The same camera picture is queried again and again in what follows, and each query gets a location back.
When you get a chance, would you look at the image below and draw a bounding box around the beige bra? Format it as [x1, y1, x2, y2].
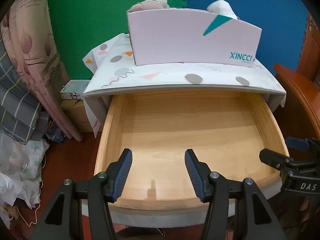
[126, 0, 170, 12]

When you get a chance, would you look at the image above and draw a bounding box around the pink XINCCI shoe box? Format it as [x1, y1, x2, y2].
[127, 8, 262, 67]

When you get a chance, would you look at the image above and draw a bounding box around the pink leaf curtain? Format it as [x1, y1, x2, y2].
[1, 0, 82, 141]

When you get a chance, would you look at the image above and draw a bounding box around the brown cardboard box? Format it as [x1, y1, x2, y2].
[61, 99, 93, 133]

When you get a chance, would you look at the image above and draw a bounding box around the grey plaid cloth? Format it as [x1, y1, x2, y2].
[1, 42, 49, 144]

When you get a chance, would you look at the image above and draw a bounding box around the white floral bedsheet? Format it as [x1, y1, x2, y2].
[1, 132, 49, 228]

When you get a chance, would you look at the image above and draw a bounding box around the white patterned nightstand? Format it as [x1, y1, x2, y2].
[83, 33, 286, 133]

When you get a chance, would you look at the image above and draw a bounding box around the wooden drawer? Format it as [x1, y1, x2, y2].
[95, 90, 288, 211]

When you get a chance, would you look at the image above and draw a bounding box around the white sock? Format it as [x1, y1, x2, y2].
[207, 0, 239, 20]

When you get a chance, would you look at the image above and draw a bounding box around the white cord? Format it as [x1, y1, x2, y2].
[15, 159, 47, 227]

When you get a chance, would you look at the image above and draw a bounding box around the small teal white box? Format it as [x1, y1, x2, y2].
[60, 80, 90, 100]

